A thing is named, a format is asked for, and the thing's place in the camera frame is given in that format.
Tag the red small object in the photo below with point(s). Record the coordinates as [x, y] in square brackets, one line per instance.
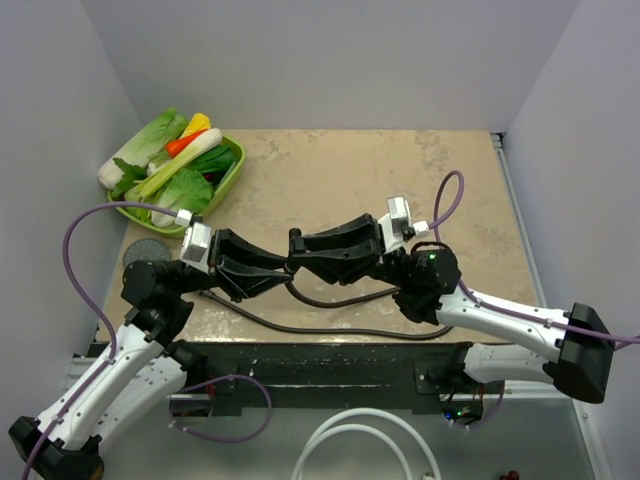
[510, 475]

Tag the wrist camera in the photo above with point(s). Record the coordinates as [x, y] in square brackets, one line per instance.
[397, 226]
[197, 236]

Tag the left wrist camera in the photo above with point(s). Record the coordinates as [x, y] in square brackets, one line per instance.
[197, 236]

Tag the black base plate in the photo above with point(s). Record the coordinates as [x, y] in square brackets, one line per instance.
[419, 377]

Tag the green lettuce toy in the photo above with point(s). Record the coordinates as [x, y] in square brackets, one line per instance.
[186, 189]

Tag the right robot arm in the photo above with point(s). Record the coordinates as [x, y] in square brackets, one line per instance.
[567, 349]

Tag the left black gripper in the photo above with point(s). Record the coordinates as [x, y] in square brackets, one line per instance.
[237, 284]

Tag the napa cabbage toy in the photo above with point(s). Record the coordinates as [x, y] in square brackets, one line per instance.
[154, 136]

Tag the orange carrot toy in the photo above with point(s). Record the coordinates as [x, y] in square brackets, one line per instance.
[175, 147]

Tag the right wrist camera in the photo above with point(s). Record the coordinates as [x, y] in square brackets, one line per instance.
[397, 226]

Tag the white leek toy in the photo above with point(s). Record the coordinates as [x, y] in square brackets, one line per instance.
[204, 142]

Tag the grey shower head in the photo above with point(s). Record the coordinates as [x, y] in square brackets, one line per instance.
[146, 249]

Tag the yellow pepper toy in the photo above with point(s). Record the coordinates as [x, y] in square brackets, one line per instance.
[198, 122]

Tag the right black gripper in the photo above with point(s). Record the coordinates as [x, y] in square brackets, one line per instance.
[358, 253]

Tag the dark green vegetable toy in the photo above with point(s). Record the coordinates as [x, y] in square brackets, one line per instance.
[218, 159]

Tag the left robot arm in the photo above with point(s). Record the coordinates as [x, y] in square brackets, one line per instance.
[145, 360]

